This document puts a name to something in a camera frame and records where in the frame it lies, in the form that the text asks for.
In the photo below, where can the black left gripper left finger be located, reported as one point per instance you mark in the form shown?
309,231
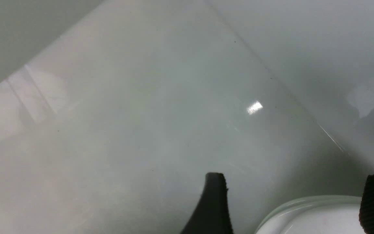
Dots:
211,215

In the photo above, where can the white square dish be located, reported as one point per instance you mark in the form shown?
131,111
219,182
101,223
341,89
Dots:
326,214

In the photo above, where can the large white plastic tub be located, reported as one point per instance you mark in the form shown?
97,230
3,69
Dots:
113,111

